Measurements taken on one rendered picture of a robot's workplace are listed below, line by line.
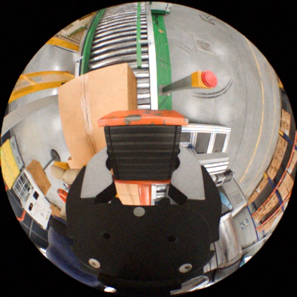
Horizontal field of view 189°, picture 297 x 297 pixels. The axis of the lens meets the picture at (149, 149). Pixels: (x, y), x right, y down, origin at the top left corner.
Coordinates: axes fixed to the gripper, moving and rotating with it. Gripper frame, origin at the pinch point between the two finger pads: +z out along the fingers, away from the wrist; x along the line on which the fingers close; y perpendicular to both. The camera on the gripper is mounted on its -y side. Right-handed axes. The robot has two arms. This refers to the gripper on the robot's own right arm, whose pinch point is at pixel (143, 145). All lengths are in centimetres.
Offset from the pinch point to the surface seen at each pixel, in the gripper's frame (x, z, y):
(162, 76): 20, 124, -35
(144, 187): 0.0, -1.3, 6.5
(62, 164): -32.9, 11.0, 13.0
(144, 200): -0.1, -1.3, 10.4
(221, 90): 116, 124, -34
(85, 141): -31.1, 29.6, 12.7
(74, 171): -19.9, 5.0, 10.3
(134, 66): -9, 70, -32
